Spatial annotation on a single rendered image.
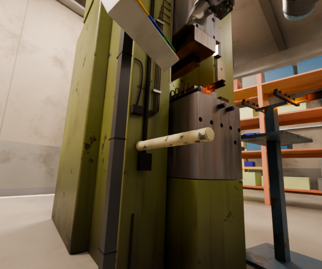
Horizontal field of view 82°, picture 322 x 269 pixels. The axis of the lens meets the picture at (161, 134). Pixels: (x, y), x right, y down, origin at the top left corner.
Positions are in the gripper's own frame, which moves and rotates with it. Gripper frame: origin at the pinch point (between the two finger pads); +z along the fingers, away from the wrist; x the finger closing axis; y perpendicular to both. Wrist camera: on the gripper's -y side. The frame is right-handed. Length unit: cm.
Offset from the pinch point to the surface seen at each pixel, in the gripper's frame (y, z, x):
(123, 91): 15.4, 32.3, -10.5
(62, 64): -308, 217, 149
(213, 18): -40, -20, 52
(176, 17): -46, -1, 35
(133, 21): 6.3, 15.1, -20.2
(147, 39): 6.3, 15.3, -11.7
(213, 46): -22, -10, 51
